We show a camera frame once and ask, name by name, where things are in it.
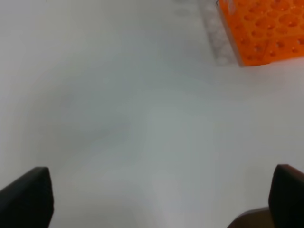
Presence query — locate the orange test tube rack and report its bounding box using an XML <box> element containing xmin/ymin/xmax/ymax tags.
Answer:
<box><xmin>217</xmin><ymin>0</ymin><xmax>304</xmax><ymax>66</ymax></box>

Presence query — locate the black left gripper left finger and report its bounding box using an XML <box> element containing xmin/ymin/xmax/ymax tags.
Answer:
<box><xmin>0</xmin><ymin>167</ymin><xmax>54</xmax><ymax>228</ymax></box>

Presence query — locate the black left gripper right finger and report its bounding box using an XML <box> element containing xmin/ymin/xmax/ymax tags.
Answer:
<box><xmin>268</xmin><ymin>164</ymin><xmax>304</xmax><ymax>228</ymax></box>

